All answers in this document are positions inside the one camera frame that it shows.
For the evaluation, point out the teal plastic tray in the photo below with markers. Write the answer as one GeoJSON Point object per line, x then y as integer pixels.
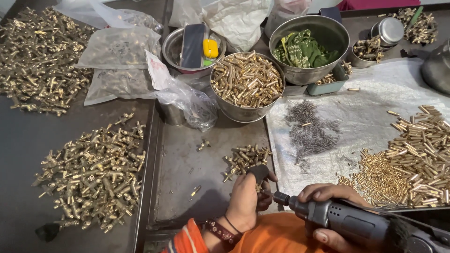
{"type": "Point", "coordinates": [328, 86]}

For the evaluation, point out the flat bag of dark parts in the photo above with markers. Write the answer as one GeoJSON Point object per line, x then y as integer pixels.
{"type": "Point", "coordinates": [117, 84]}

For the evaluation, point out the clear bag of small parts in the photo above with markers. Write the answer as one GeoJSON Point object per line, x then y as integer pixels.
{"type": "Point", "coordinates": [117, 47]}

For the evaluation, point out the person's left hand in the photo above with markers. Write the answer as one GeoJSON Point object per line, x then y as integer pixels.
{"type": "Point", "coordinates": [244, 200]}

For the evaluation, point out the crumpled clear plastic bag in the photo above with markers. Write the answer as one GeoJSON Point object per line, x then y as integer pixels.
{"type": "Point", "coordinates": [102, 14]}

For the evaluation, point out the pile of long brass tubes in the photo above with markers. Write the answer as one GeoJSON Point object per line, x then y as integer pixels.
{"type": "Point", "coordinates": [422, 154]}

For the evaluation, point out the heap of fittings with green stick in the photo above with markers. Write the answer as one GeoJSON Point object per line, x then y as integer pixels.
{"type": "Point", "coordinates": [418, 26]}

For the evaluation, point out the small steel bowl of fittings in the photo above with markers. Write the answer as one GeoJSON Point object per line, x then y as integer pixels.
{"type": "Point", "coordinates": [365, 52]}

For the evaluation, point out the white woven sack sheet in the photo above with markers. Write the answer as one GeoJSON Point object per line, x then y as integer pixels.
{"type": "Point", "coordinates": [365, 112]}

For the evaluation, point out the small pile of brass fittings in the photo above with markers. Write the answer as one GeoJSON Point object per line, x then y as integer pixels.
{"type": "Point", "coordinates": [246, 160]}

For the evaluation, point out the red cloth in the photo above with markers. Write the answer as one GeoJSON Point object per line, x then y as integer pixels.
{"type": "Point", "coordinates": [378, 4]}

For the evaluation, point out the person's right hand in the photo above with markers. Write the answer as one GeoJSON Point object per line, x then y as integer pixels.
{"type": "Point", "coordinates": [330, 191]}

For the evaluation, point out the loose brass tube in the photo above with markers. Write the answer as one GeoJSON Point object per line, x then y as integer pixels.
{"type": "Point", "coordinates": [393, 113]}
{"type": "Point", "coordinates": [353, 89]}

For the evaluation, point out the black finger guard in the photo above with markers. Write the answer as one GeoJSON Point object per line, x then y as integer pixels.
{"type": "Point", "coordinates": [258, 173]}

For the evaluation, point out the small steel cup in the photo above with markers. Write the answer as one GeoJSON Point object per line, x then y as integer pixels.
{"type": "Point", "coordinates": [172, 114]}

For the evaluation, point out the large heap of brass fittings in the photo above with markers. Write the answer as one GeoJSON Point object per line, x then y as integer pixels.
{"type": "Point", "coordinates": [38, 59]}

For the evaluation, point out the medium heap of brass fittings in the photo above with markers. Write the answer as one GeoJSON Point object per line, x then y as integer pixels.
{"type": "Point", "coordinates": [93, 175]}

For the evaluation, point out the orange garment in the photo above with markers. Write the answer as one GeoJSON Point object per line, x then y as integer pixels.
{"type": "Point", "coordinates": [277, 233]}

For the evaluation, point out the dark metal tray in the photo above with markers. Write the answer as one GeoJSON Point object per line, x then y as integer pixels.
{"type": "Point", "coordinates": [197, 175]}

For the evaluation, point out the steel bowl with pink rim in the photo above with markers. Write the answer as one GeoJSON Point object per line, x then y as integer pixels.
{"type": "Point", "coordinates": [172, 49]}

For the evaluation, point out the brass valve fitting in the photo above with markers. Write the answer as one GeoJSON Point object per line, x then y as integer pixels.
{"type": "Point", "coordinates": [259, 188]}

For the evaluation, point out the black thread wristband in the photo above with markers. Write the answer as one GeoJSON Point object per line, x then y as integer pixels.
{"type": "Point", "coordinates": [232, 225]}

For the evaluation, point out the large steel bowl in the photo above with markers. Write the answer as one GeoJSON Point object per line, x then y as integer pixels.
{"type": "Point", "coordinates": [316, 38]}

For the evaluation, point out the pile of short brass pins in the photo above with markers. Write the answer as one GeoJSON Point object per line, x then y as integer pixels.
{"type": "Point", "coordinates": [372, 175]}

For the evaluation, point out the grey electric screwdriver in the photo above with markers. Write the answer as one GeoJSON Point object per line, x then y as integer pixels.
{"type": "Point", "coordinates": [351, 221]}

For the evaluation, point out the loose brass tee fitting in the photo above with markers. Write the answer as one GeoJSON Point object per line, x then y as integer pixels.
{"type": "Point", "coordinates": [203, 144]}

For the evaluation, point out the red-printed bag of springs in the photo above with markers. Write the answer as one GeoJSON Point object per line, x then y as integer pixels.
{"type": "Point", "coordinates": [190, 102]}

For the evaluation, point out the steel pot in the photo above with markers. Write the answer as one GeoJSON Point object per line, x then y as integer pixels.
{"type": "Point", "coordinates": [437, 68]}

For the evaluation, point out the loose brass stem piece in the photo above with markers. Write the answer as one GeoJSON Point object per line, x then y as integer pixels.
{"type": "Point", "coordinates": [195, 190]}

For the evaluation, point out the green patterned cloth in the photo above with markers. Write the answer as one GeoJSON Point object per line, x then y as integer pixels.
{"type": "Point", "coordinates": [302, 51]}

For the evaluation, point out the white plastic bag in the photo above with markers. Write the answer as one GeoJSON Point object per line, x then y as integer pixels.
{"type": "Point", "coordinates": [235, 21]}

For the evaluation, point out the pile of steel springs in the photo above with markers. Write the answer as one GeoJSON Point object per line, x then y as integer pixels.
{"type": "Point", "coordinates": [311, 131]}

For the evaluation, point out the dark blue case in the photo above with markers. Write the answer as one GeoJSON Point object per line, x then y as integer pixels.
{"type": "Point", "coordinates": [331, 14]}

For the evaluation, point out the black smartphone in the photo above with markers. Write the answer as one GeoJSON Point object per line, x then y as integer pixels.
{"type": "Point", "coordinates": [192, 45]}

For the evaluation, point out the steel canister with lid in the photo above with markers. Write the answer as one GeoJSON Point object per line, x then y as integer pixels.
{"type": "Point", "coordinates": [388, 31]}

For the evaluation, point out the black rubber piece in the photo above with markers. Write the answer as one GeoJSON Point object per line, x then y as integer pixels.
{"type": "Point", "coordinates": [47, 232]}

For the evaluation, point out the yellow plastic piece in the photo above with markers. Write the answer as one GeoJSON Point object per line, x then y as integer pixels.
{"type": "Point", "coordinates": [210, 48]}

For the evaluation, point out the translucent plastic bag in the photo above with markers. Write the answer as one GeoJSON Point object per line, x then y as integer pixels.
{"type": "Point", "coordinates": [286, 15]}

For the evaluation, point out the steel bowl of brass tubes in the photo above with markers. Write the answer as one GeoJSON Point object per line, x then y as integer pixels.
{"type": "Point", "coordinates": [246, 84]}

